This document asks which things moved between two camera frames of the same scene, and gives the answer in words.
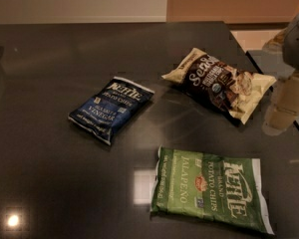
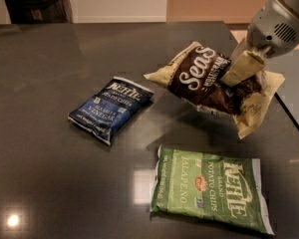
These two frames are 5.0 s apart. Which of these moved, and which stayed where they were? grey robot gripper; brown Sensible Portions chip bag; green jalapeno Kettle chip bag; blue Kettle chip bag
Moved: brown Sensible Portions chip bag; grey robot gripper
Stayed: green jalapeno Kettle chip bag; blue Kettle chip bag
